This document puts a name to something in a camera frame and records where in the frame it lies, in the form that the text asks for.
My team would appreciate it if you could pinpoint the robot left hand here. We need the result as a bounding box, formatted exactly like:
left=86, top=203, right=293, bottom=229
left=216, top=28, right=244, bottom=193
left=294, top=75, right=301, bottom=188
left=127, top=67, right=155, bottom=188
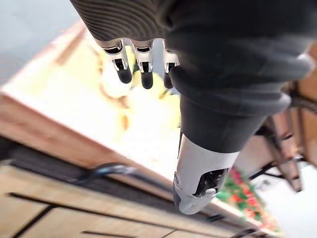
left=70, top=0, right=313, bottom=215

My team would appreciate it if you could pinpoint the red green floral mat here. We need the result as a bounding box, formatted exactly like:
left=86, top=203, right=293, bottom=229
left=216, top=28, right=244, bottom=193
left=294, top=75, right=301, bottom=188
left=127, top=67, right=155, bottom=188
left=215, top=167, right=283, bottom=235

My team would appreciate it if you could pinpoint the wooden cabinet with drawers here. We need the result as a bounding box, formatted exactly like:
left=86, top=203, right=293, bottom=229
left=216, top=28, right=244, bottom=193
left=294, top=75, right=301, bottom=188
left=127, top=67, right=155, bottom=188
left=0, top=23, right=270, bottom=238

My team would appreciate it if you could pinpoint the wooden chair with black frame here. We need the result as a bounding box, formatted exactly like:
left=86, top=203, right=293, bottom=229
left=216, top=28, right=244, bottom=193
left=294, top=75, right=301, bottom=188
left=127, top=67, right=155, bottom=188
left=247, top=42, right=317, bottom=193

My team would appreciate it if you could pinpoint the black cable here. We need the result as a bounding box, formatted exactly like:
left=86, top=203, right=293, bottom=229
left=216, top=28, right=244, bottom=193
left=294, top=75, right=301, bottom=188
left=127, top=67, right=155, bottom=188
left=71, top=162, right=175, bottom=196

